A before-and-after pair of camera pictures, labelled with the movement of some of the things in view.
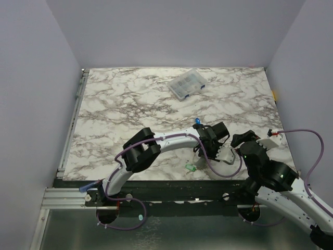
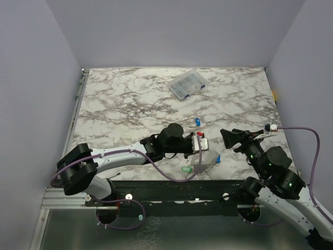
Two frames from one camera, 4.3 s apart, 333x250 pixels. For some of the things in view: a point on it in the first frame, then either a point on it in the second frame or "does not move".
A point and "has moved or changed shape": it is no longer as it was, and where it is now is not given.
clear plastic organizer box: (187, 84) does not move
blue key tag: (197, 121) does not move
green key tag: (191, 167) has moved or changed shape
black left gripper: (213, 157) -> (189, 138)
